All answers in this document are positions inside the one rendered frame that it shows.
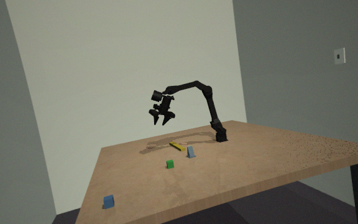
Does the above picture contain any small green block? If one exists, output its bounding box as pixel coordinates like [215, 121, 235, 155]
[167, 160, 174, 169]

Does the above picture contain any yellow bar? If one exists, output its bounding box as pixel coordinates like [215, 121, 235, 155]
[169, 142, 186, 151]

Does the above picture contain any small blue block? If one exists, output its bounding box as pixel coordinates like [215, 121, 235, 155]
[103, 195, 114, 209]

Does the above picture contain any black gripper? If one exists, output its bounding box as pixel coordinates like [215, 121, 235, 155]
[149, 104, 175, 125]

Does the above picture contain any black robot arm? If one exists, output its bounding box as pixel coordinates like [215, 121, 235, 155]
[151, 81, 228, 142]

